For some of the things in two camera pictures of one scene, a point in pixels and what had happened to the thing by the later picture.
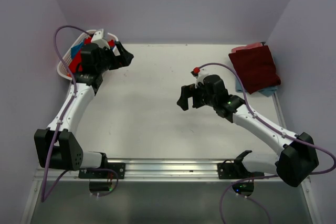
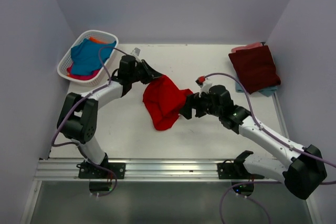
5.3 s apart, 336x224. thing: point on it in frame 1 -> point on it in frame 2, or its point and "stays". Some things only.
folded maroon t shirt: [258, 67] stays
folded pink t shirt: [248, 46] stays
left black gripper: [124, 60] -> [150, 74]
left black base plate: [119, 168] stays
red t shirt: [88, 40] -> [162, 99]
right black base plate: [231, 171] stays
